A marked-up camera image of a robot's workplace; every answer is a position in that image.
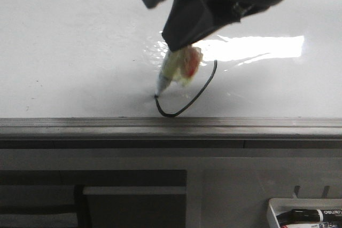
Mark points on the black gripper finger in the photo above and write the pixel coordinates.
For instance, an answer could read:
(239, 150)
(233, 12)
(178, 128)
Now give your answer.
(190, 21)

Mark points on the white marker with tape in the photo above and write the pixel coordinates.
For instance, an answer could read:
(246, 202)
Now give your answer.
(179, 66)

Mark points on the white whiteboard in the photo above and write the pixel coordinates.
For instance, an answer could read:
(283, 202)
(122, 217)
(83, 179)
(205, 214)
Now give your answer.
(101, 58)

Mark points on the white marker tray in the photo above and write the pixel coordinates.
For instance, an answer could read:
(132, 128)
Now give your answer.
(277, 206)

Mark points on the black deli marker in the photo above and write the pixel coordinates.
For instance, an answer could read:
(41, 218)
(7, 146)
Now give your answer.
(309, 216)

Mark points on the blue label marker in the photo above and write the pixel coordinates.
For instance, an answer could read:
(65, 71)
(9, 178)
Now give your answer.
(314, 225)

